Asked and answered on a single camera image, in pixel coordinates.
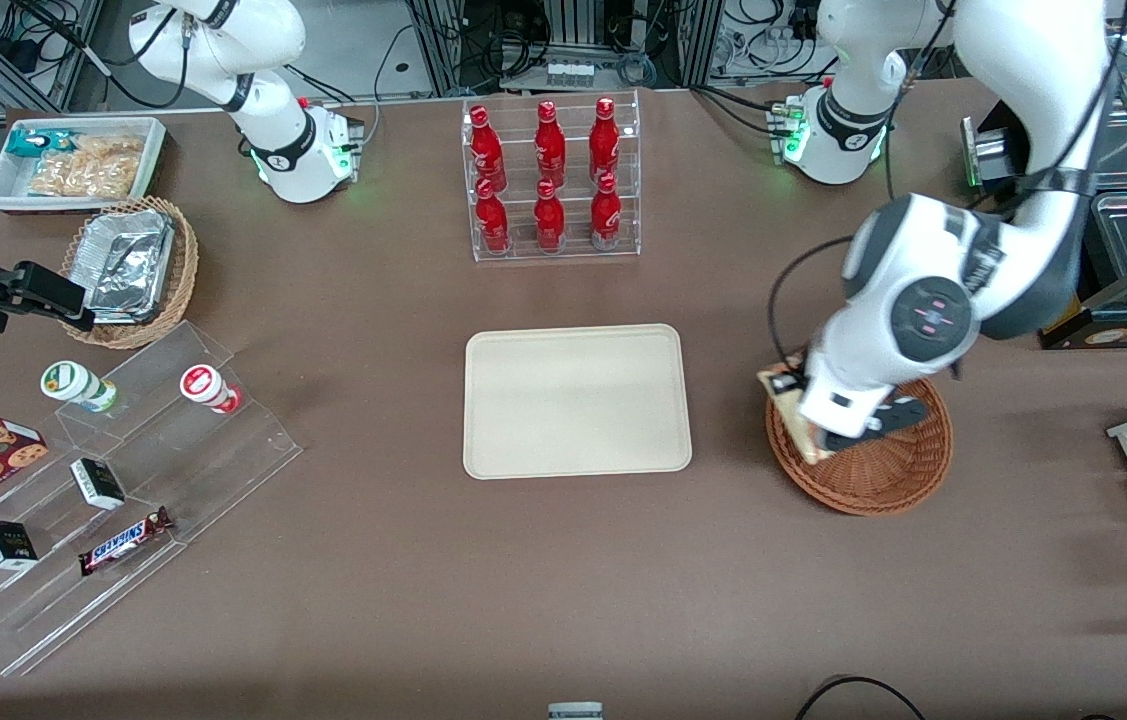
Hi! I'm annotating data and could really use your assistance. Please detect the triangular sandwich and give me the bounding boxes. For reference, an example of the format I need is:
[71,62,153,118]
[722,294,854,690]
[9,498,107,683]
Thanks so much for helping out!
[757,352,836,465]

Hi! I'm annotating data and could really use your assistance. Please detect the light tan wicker basket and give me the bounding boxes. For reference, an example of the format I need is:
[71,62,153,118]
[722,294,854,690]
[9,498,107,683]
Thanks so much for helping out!
[60,196,200,350]

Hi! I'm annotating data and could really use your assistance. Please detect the round brown wicker basket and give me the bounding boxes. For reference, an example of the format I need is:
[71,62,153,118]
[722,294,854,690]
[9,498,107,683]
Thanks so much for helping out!
[765,375,954,517]

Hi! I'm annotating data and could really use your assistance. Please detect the beige rectangular tray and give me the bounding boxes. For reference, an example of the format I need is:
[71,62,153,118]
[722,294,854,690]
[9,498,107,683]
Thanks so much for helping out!
[463,323,693,480]

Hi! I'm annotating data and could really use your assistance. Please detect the stacked aluminium foil trays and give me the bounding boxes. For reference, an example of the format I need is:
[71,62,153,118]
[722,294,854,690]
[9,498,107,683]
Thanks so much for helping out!
[82,208,175,324]

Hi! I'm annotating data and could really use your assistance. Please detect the green lidded yogurt cup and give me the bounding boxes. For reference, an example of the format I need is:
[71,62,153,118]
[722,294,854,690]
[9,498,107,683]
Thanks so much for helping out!
[40,360,120,414]

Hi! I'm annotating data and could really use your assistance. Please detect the white rectangular snack bin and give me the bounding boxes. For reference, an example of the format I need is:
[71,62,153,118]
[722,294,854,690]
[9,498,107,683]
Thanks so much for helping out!
[0,117,168,215]

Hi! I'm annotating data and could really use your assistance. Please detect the clear bag of crackers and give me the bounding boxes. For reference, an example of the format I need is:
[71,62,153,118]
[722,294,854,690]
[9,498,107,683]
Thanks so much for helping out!
[27,134,146,200]

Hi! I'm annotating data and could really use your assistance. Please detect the red lidded yogurt cup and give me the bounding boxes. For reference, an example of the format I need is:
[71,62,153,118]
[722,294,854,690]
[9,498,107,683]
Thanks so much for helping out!
[179,364,243,416]

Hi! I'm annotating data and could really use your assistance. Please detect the teal snack packet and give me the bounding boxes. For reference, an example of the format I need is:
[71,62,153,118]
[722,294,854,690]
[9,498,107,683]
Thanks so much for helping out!
[6,128,76,160]

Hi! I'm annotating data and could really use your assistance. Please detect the small black white box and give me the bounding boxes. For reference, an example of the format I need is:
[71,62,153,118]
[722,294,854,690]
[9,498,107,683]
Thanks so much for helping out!
[70,458,127,512]
[0,520,40,572]

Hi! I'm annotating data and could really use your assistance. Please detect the clear acrylic stepped stand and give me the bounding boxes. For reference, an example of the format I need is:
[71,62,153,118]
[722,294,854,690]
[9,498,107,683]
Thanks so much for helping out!
[0,320,304,678]

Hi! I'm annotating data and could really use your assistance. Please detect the Snickers chocolate bar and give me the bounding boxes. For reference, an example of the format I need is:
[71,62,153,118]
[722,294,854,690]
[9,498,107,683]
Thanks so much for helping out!
[78,506,175,578]

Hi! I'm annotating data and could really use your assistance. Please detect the red soda bottle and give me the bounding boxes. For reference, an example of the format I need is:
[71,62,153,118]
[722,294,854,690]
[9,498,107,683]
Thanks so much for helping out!
[469,106,508,193]
[589,172,624,251]
[589,97,622,186]
[475,179,512,255]
[534,100,568,189]
[533,179,567,253]

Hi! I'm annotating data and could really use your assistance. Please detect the clear acrylic bottle rack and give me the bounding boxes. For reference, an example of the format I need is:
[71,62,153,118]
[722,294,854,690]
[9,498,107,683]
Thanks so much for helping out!
[461,90,642,263]

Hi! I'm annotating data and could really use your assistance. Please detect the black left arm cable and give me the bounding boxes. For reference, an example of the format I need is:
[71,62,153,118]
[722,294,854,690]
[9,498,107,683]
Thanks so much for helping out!
[767,236,860,363]

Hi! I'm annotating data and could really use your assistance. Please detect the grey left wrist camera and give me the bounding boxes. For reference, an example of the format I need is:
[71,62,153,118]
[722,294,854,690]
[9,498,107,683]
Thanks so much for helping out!
[822,396,930,454]

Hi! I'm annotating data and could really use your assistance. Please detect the black cable loop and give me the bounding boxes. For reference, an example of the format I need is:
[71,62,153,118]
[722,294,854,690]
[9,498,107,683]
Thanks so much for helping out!
[794,676,928,720]

